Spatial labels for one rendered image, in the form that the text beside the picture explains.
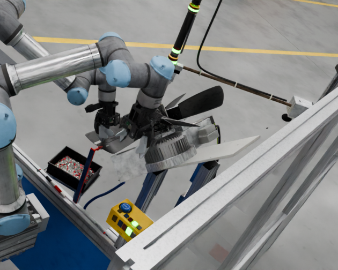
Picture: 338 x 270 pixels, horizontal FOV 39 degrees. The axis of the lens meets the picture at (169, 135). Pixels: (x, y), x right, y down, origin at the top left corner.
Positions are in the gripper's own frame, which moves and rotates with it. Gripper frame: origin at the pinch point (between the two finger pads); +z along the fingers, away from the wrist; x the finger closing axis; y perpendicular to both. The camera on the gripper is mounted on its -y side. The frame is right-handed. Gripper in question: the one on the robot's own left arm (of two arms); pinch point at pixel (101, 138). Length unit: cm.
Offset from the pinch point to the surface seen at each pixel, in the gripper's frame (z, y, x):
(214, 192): -64, 101, -89
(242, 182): -63, 103, -83
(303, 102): -24, 67, 57
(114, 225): 22.7, 27.0, -19.5
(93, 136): 1.4, -5.6, 1.1
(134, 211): 17.3, 31.5, -12.5
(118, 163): 16.4, 2.5, 10.5
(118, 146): 1.6, 8.4, 2.5
